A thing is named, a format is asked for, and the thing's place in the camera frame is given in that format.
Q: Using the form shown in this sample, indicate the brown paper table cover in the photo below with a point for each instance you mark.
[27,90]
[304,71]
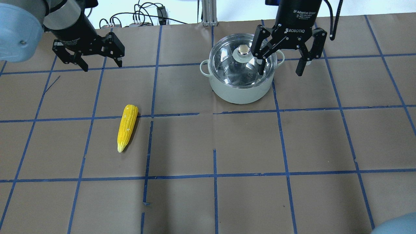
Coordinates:
[332,151]

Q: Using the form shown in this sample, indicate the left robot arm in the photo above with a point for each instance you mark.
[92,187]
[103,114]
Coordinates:
[23,23]

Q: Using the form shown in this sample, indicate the aluminium frame post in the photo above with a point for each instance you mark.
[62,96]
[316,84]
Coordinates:
[209,13]

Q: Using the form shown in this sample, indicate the glass pot lid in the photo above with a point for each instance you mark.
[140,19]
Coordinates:
[232,63]

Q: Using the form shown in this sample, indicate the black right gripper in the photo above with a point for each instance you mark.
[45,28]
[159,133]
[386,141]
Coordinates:
[298,15]

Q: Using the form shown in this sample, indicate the pale green steel pot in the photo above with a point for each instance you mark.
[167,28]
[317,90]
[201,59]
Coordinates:
[238,96]

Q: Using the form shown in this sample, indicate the usb hub with cables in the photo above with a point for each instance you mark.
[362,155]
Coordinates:
[134,13]

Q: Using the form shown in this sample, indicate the yellow corn cob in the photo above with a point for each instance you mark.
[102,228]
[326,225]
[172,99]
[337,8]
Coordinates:
[126,127]

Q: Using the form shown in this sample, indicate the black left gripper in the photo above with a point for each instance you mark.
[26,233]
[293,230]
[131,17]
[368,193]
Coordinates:
[75,28]

